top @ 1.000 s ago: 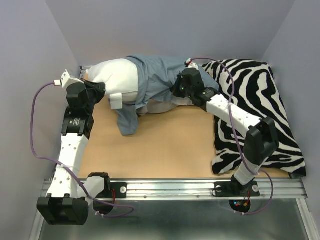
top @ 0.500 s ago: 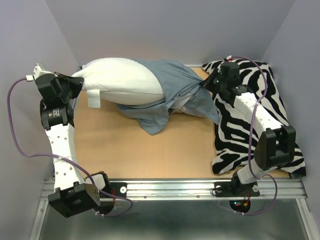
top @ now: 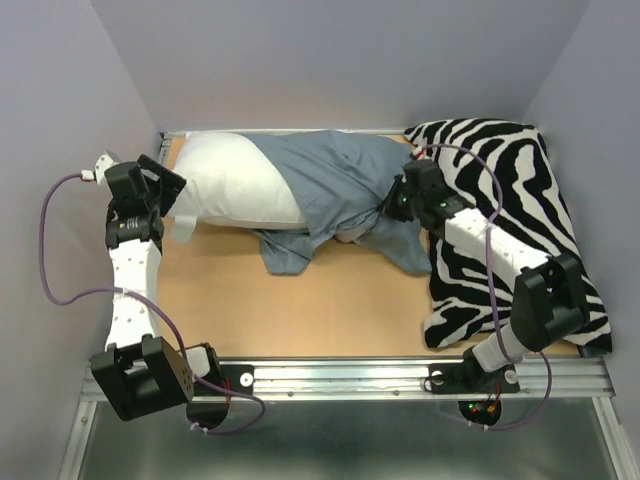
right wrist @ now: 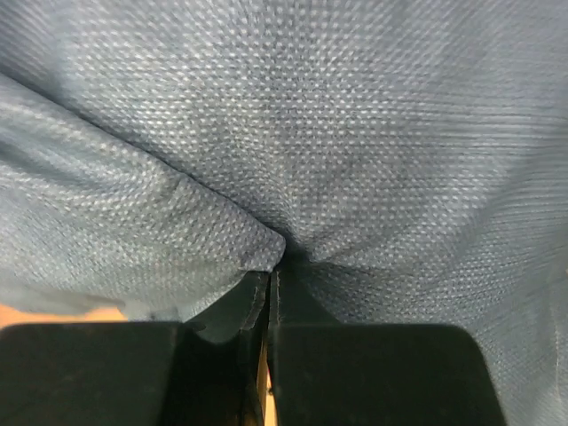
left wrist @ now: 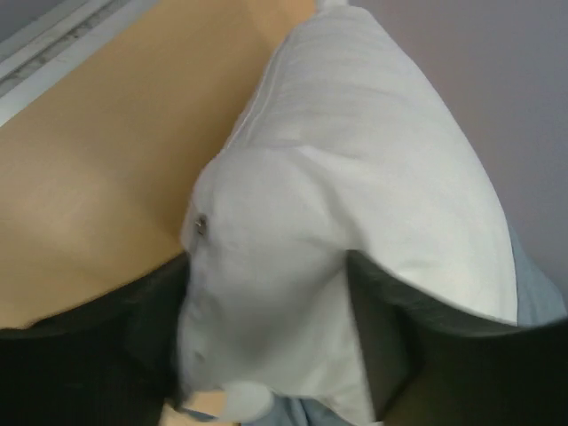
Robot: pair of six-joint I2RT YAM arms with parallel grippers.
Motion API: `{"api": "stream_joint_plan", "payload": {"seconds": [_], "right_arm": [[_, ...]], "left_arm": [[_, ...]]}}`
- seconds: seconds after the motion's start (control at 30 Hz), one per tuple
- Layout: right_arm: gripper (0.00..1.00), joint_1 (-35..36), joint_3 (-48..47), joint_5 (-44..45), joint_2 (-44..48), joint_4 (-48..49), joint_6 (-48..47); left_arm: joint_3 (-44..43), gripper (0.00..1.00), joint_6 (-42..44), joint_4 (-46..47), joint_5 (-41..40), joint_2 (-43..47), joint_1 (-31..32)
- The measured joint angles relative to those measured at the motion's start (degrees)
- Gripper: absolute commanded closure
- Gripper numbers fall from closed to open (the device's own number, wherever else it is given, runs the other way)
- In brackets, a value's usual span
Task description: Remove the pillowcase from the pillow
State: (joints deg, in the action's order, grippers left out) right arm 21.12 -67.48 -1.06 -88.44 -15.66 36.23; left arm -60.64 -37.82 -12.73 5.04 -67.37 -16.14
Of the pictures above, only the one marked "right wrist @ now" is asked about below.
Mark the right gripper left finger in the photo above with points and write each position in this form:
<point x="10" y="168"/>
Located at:
<point x="210" y="370"/>

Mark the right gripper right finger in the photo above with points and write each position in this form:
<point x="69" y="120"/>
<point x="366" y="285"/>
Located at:
<point x="325" y="372"/>

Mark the blue grey pillowcase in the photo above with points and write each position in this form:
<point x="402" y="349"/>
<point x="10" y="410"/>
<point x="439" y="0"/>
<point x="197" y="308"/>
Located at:
<point x="405" y="160"/>

